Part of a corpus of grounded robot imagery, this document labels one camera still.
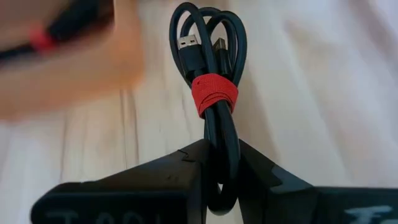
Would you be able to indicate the tan container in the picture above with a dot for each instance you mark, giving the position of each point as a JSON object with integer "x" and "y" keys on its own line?
{"x": 77, "y": 77}

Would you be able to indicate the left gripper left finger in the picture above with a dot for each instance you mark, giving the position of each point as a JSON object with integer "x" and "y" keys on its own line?
{"x": 140, "y": 199}

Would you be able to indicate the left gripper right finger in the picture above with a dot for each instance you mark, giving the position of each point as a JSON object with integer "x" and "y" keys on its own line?
{"x": 295, "y": 205}

